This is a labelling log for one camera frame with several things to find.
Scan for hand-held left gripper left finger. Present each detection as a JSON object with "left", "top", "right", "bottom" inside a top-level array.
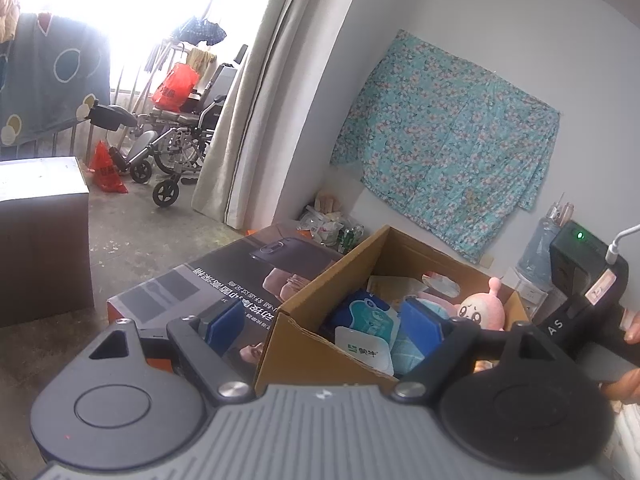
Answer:
[{"left": 87, "top": 300, "right": 253, "bottom": 403}]

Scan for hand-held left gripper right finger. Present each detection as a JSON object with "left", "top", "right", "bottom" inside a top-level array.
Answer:
[{"left": 390, "top": 296, "right": 568, "bottom": 403}]

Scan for blue wipes packet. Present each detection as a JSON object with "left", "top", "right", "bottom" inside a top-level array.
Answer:
[{"left": 320, "top": 287, "right": 401, "bottom": 341}]

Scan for white packet green print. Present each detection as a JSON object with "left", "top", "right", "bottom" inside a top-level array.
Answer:
[{"left": 334, "top": 326, "right": 396, "bottom": 376}]

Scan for pink plush toy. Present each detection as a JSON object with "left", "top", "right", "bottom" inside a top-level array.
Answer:
[{"left": 457, "top": 277, "right": 508, "bottom": 332}]

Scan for brown cardboard box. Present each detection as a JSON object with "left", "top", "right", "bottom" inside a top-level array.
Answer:
[{"left": 254, "top": 225, "right": 531, "bottom": 396}]

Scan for person's right hand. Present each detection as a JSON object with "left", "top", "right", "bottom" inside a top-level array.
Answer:
[{"left": 597, "top": 310, "right": 640, "bottom": 406}]

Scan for dark printed carton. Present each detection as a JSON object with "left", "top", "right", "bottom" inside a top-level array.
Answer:
[{"left": 106, "top": 222, "right": 346, "bottom": 386}]

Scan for white water dispenser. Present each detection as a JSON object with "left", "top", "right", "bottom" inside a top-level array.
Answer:
[{"left": 500, "top": 266, "right": 556, "bottom": 323}]

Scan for green bottles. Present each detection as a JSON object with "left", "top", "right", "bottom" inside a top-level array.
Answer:
[{"left": 337, "top": 225, "right": 365, "bottom": 253}]

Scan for clear white plastic bag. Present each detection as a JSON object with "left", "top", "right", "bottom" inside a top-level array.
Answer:
[{"left": 299, "top": 205, "right": 351, "bottom": 246}]

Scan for red plastic bag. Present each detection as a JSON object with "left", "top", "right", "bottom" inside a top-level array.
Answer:
[{"left": 87, "top": 140, "right": 130, "bottom": 194}]

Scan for wheelchair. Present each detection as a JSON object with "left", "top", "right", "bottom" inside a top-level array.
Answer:
[{"left": 87, "top": 45, "right": 251, "bottom": 208}]

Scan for orange red hanging bag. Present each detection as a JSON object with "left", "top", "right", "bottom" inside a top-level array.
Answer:
[{"left": 151, "top": 62, "right": 200, "bottom": 108}]

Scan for beige curtain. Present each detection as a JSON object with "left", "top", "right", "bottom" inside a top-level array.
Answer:
[{"left": 192, "top": 0, "right": 371, "bottom": 231}]

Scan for dark blue hanging clothes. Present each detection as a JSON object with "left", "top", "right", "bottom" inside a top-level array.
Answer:
[{"left": 172, "top": 17, "right": 228, "bottom": 46}]

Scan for grey blanket with circles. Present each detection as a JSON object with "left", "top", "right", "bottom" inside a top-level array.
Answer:
[{"left": 0, "top": 12, "right": 112, "bottom": 147}]

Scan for white charging cable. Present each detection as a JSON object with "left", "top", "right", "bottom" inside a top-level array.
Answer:
[{"left": 604, "top": 227, "right": 640, "bottom": 263}]

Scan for teal floral wall cloth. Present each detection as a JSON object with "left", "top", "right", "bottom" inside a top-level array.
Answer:
[{"left": 330, "top": 29, "right": 561, "bottom": 265}]

